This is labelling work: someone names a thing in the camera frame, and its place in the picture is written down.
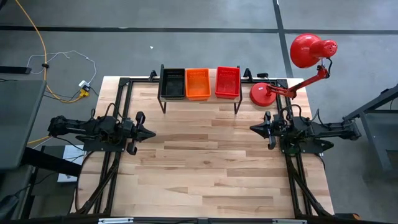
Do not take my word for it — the black flat bar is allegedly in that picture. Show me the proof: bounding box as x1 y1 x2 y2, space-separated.
0 65 32 75

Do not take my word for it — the white cable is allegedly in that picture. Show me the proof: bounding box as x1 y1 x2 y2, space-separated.
26 50 97 86

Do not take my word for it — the yellow cable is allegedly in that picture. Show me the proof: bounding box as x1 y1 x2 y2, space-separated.
14 0 85 146

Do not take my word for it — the white paper sheet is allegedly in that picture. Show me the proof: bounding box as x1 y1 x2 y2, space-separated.
57 144 85 183

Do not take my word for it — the grey side desk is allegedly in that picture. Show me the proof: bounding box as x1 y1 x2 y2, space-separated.
0 79 47 171

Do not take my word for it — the grey metal stand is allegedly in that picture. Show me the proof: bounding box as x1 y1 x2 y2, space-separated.
343 83 398 172

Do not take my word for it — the red desk lamp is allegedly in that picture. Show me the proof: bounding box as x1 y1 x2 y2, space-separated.
249 33 338 108

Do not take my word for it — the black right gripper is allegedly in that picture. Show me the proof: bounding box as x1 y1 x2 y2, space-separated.
249 111 282 151

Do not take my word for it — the wooden shelf with black frame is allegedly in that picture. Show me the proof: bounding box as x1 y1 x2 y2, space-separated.
157 64 243 115

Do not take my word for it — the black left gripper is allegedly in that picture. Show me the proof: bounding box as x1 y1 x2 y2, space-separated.
123 111 157 156

